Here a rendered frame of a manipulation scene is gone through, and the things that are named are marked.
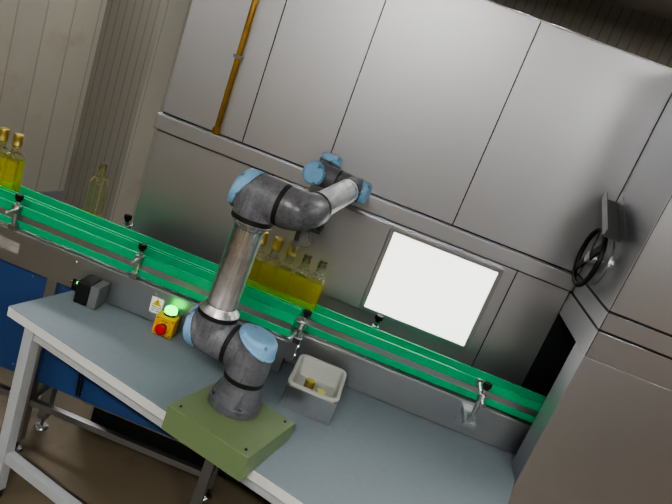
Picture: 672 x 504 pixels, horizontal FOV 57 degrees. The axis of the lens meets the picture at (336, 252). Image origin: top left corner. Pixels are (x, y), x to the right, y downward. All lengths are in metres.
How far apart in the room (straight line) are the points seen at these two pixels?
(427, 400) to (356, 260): 0.56
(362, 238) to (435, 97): 0.55
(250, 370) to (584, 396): 1.04
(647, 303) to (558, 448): 0.54
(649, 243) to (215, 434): 1.31
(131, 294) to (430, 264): 1.06
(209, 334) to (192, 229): 0.78
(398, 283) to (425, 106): 0.64
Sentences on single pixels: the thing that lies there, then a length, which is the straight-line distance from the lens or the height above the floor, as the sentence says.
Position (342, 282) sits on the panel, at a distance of 2.29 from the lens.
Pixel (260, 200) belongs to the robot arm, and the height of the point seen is 1.40.
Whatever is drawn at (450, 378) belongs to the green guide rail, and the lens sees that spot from 2.23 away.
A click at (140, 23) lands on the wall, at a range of 4.93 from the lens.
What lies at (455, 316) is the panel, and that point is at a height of 1.09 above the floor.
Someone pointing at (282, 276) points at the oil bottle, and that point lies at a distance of 2.16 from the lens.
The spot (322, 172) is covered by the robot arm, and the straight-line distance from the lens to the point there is 1.93.
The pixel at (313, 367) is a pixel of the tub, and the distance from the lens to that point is 2.15.
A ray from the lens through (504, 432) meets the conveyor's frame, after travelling 2.31.
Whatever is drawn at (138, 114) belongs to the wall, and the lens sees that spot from 4.90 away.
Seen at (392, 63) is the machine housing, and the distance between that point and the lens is 2.20.
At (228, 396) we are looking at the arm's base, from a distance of 1.74.
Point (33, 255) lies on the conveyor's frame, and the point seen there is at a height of 0.82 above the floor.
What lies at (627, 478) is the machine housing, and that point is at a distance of 2.27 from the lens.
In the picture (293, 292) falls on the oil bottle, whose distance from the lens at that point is 2.17.
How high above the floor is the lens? 1.80
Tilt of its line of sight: 17 degrees down
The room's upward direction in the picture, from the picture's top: 21 degrees clockwise
